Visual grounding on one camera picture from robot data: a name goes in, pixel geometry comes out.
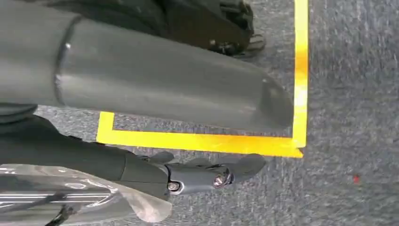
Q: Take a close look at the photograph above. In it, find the yellow floor tape outline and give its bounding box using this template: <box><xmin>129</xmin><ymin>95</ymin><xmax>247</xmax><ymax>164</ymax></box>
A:
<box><xmin>96</xmin><ymin>0</ymin><xmax>309</xmax><ymax>159</ymax></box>

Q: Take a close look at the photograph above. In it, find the black robot foot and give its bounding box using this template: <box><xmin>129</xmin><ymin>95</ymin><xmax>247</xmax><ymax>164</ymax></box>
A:
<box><xmin>31</xmin><ymin>0</ymin><xmax>267</xmax><ymax>58</ymax></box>

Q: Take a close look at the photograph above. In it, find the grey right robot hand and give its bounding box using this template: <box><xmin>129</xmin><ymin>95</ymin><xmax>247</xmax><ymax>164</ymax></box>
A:
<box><xmin>0</xmin><ymin>0</ymin><xmax>294</xmax><ymax>201</ymax></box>

